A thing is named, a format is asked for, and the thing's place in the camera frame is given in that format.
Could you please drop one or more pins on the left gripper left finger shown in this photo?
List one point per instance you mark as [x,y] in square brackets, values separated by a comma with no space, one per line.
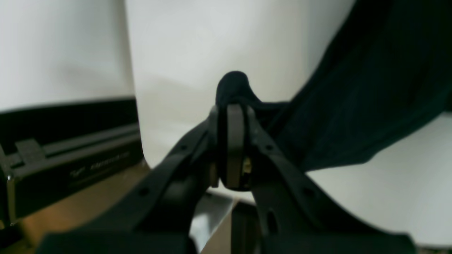
[155,217]

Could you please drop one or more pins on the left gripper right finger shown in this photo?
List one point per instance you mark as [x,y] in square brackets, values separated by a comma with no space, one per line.
[296,215]

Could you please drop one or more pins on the black t-shirt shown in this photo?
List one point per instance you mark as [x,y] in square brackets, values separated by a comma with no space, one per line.
[386,74]

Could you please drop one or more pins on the black table frame rail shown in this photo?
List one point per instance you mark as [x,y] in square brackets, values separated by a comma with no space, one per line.
[51,152]

